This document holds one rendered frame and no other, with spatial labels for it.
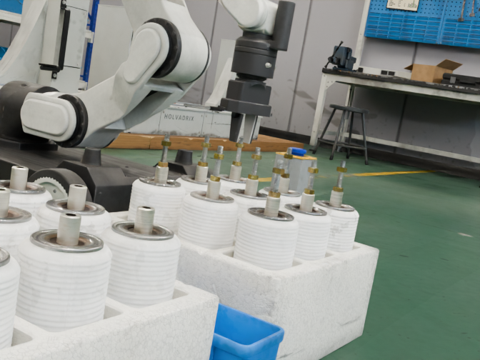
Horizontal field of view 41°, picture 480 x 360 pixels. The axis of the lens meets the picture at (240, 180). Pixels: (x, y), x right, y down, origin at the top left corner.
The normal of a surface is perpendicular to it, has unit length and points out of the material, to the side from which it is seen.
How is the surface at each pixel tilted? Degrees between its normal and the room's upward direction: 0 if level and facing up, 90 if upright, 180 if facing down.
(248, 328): 88
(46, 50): 90
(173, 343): 90
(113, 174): 46
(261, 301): 90
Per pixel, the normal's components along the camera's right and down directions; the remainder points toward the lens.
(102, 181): 0.70, -0.53
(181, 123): 0.82, 0.22
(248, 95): 0.63, 0.22
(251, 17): -0.52, 0.04
